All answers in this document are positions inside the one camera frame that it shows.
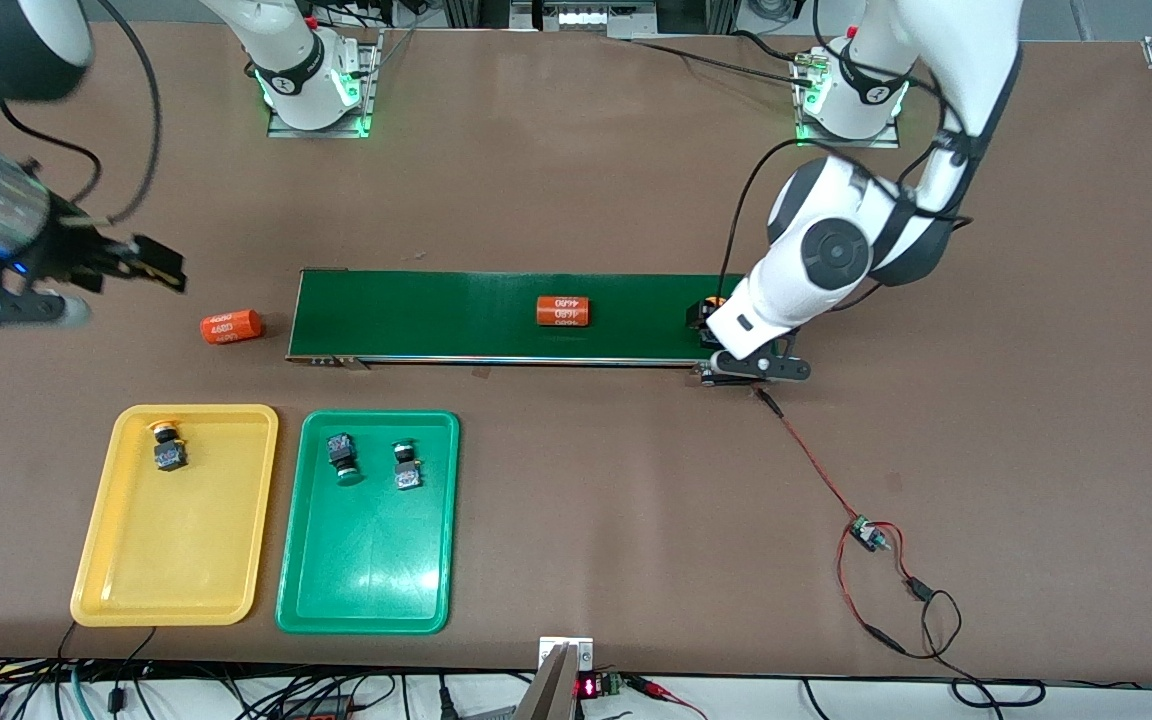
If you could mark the green mushroom push button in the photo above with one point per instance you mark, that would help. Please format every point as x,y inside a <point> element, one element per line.
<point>341,450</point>
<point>406,475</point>

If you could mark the yellow plastic tray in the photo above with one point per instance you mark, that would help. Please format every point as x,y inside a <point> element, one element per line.
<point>176,540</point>

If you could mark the green plastic tray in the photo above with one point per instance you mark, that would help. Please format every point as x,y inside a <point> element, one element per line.
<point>376,560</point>

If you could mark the small speed controller board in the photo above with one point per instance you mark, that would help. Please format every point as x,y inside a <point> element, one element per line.
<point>866,533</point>

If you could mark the red clip lead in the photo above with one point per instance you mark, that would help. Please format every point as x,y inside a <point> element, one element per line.
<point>661,688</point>

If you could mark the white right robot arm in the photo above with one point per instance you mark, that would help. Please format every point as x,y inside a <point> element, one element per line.
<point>296,70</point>

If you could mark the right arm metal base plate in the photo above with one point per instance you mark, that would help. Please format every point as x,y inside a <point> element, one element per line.
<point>370,80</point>

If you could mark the aluminium frame structure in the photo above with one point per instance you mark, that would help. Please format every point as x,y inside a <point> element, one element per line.
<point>721,15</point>

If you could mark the orange cylindrical battery cell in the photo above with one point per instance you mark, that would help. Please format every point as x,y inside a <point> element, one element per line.
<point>231,327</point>
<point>563,311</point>

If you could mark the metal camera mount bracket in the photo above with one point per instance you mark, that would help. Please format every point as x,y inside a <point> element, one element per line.
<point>556,690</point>

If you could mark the green conveyor belt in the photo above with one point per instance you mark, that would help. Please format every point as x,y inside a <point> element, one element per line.
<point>436,315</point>

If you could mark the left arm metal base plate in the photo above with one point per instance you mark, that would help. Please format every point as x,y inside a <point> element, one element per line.
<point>846,142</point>

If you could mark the white LED light bar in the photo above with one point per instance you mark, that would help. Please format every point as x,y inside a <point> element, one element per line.
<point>606,18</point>

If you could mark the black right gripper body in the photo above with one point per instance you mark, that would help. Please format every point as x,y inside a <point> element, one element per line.
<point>73,250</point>

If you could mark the red LED display module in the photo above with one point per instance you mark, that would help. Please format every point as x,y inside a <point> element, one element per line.
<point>588,687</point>

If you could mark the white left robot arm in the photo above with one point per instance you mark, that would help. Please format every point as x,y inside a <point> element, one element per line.
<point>836,250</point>

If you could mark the yellow mushroom push button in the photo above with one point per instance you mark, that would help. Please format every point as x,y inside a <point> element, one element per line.
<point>171,457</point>
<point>702,322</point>

